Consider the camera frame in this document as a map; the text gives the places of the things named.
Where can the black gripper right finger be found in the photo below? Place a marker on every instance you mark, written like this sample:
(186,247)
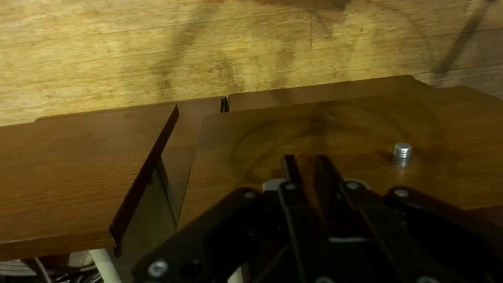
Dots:
(398,246)

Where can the wooden drawer with orange item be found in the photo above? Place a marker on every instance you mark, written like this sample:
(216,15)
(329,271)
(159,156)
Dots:
(324,131)

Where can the small silver drawer knob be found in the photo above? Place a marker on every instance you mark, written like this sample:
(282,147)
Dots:
(403,152)

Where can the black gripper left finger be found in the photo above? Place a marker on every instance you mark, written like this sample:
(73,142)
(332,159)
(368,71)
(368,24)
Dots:
(246,241)

